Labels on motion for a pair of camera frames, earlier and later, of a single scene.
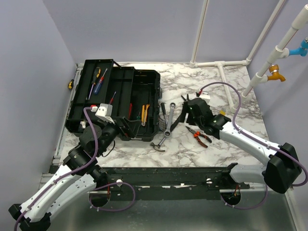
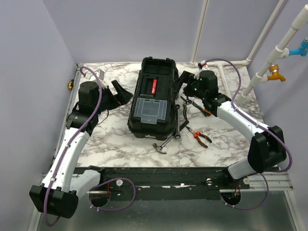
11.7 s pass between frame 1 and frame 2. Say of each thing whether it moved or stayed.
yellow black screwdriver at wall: stayed
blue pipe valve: stayed
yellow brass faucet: stayed
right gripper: moved
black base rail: stayed
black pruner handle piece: moved
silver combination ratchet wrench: moved
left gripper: moved
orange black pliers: stayed
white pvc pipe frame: stayed
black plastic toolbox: moved
